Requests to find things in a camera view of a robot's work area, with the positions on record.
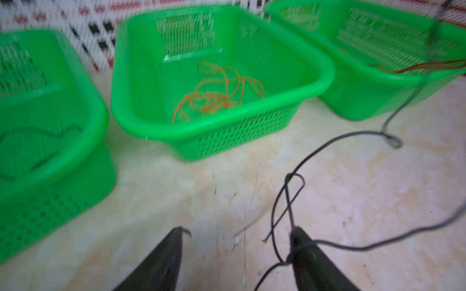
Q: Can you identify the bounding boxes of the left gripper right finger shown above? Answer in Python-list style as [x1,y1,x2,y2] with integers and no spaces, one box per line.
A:
[289,227,359,291]

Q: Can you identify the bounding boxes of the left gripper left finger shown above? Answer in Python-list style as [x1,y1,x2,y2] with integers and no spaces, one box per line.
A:
[114,226,191,291]

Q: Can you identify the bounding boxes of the left green plastic basket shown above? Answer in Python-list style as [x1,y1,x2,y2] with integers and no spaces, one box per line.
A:
[1,30,117,262]

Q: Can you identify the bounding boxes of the green plastic basket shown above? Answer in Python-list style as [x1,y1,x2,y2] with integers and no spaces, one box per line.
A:
[1,30,117,262]
[264,1,465,121]
[111,6,335,161]

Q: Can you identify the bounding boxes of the middle green plastic basket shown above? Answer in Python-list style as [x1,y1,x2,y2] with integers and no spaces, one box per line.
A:
[111,6,335,161]

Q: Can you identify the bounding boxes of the right green plastic basket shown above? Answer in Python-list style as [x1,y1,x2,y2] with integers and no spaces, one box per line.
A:
[264,1,465,121]

